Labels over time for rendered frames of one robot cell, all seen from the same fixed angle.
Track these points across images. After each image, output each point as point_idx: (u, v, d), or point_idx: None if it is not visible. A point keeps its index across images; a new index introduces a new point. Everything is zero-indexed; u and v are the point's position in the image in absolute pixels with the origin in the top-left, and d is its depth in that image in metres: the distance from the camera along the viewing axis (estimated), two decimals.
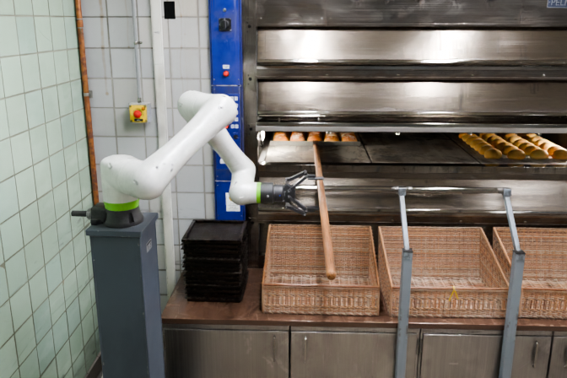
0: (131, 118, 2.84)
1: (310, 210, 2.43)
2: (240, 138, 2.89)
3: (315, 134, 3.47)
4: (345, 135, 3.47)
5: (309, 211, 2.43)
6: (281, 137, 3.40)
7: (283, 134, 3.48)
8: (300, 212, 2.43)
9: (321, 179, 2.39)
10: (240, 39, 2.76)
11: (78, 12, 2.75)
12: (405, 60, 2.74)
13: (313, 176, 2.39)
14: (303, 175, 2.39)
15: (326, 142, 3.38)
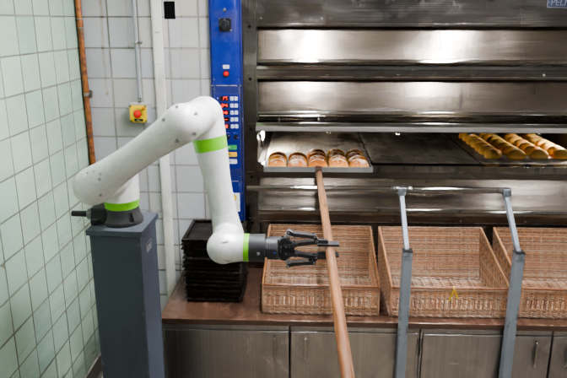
0: (131, 118, 2.84)
1: (321, 257, 1.83)
2: (240, 138, 2.89)
3: (318, 158, 2.89)
4: (353, 159, 2.88)
5: (320, 258, 1.83)
6: (277, 162, 2.81)
7: (278, 158, 2.89)
8: (307, 262, 1.83)
9: (335, 245, 1.81)
10: (240, 39, 2.76)
11: (78, 12, 2.75)
12: (405, 60, 2.74)
13: (325, 241, 1.82)
14: (310, 238, 1.81)
15: (332, 168, 2.79)
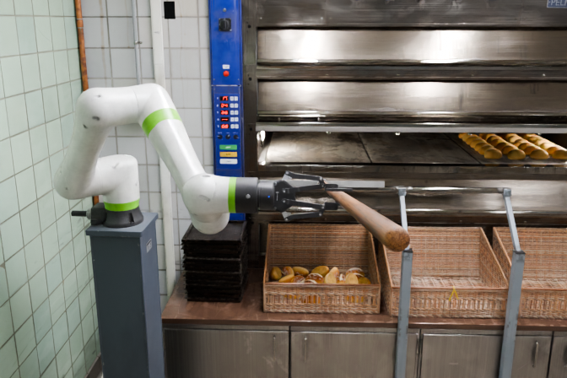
0: None
1: (330, 207, 1.42)
2: (240, 138, 2.89)
3: (315, 277, 2.87)
4: (365, 292, 2.80)
5: (328, 208, 1.42)
6: (290, 282, 2.84)
7: (283, 276, 2.93)
8: (311, 213, 1.41)
9: (347, 190, 1.41)
10: (240, 39, 2.76)
11: (78, 12, 2.75)
12: (405, 60, 2.74)
13: (334, 186, 1.42)
14: (315, 180, 1.41)
15: (337, 181, 2.42)
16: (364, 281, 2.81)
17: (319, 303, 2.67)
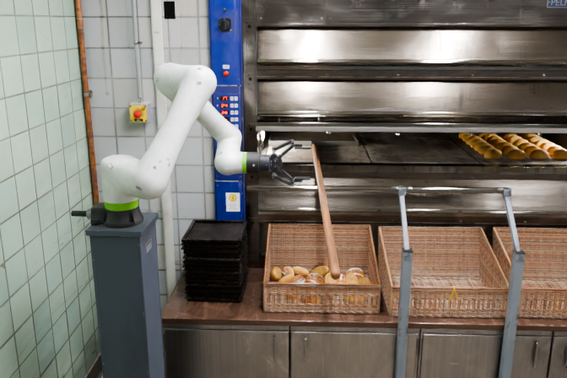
0: (131, 118, 2.84)
1: (297, 180, 2.38)
2: None
3: (315, 277, 2.87)
4: (365, 292, 2.81)
5: (296, 181, 2.38)
6: (290, 282, 2.84)
7: (283, 276, 2.93)
8: (287, 182, 2.38)
9: (308, 148, 2.34)
10: (240, 39, 2.76)
11: (78, 12, 2.75)
12: (405, 60, 2.74)
13: (299, 145, 2.34)
14: (289, 143, 2.34)
15: (325, 142, 3.38)
16: (364, 281, 2.81)
17: (319, 303, 2.67)
